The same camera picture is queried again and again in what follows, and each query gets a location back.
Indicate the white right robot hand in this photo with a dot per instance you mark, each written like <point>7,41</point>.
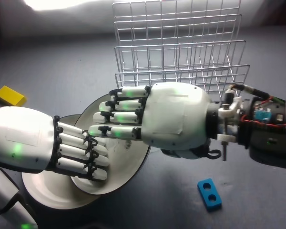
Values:
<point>176,114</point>

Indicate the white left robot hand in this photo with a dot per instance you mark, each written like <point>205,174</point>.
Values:
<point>21,138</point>

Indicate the white plate with dark rim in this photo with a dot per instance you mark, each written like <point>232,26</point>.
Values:
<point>126,167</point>
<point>50,190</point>

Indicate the yellow rectangular block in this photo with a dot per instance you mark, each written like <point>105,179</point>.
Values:
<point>9,96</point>

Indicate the blue block with two holes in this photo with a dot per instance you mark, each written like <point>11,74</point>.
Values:
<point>210,191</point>

